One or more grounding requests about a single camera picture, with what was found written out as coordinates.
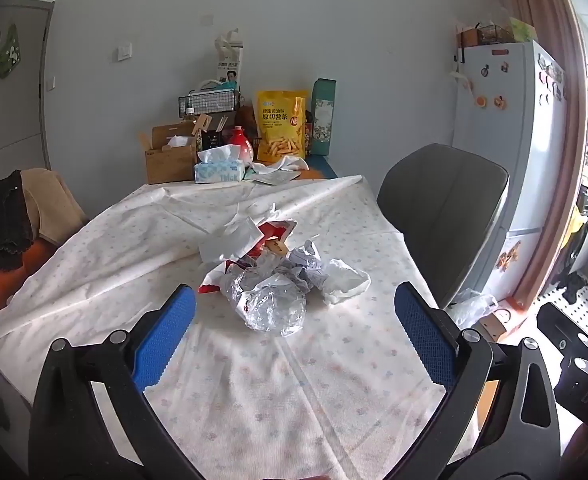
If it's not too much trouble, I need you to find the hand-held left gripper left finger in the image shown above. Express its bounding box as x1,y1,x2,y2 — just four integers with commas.
28,284,199,480

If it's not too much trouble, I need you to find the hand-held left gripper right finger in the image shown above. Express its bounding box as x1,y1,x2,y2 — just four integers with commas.
389,281,562,480

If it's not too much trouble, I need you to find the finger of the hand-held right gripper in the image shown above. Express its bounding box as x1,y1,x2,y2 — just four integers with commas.
536,302,588,361

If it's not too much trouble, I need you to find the crushed clear plastic bottle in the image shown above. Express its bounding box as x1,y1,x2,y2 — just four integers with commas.
226,262,307,336

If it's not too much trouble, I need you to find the white perforated floor mat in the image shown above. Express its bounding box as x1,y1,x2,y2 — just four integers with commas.
534,270,588,351

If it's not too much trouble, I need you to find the clear plastic bag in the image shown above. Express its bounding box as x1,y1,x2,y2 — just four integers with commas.
449,290,497,328

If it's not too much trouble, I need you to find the orange and brown cardboard box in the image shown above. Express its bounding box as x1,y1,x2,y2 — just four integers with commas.
476,300,515,343

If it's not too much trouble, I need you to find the floral white tablecloth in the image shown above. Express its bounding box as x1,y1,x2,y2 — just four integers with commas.
0,175,480,480

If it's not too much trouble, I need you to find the white plastic bag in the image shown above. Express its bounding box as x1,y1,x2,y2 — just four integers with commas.
319,258,372,306

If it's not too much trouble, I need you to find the white tissue paper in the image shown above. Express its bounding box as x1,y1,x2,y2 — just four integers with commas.
199,203,265,266

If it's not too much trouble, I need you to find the grey chair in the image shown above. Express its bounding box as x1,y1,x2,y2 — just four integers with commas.
376,143,510,311

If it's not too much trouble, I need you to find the crumpled white paper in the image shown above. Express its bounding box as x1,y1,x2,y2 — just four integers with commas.
286,240,329,291

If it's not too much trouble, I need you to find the red and white wrapper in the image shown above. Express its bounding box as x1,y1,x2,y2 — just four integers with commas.
196,220,297,296

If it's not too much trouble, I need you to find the open brown cardboard box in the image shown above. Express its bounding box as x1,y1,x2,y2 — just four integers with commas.
140,122,209,185

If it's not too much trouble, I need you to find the tan garment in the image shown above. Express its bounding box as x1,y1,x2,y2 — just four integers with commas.
21,167,87,246

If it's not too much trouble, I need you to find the blue tissue box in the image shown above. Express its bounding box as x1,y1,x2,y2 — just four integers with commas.
195,144,247,184

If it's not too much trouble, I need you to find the white refrigerator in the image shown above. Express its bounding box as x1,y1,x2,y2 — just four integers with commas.
451,40,567,306

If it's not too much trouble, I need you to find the flat grey packet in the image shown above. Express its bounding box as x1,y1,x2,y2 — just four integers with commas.
246,170,302,186

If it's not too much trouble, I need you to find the red and white bottle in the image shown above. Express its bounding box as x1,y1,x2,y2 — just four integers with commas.
226,126,253,166

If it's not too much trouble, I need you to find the black garment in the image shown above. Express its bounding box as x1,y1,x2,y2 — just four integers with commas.
0,170,37,271

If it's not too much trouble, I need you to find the white crumpled cloth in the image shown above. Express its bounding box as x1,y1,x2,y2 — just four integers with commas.
254,156,311,175

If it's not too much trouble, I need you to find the yellow snack bag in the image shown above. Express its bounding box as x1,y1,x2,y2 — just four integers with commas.
254,90,309,163

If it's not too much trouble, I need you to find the tall green box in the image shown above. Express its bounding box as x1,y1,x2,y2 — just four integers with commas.
308,78,337,157

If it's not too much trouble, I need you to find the tall white carton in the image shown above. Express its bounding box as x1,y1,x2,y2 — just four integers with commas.
215,28,247,92

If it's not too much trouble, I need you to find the basket of assorted goods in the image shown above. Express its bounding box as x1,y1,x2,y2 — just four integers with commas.
456,17,537,46

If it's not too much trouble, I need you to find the brown wooden door frame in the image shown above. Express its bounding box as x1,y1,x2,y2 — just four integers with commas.
504,0,588,306

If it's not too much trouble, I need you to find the black wire basket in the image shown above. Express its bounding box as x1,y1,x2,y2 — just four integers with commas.
178,89,241,118

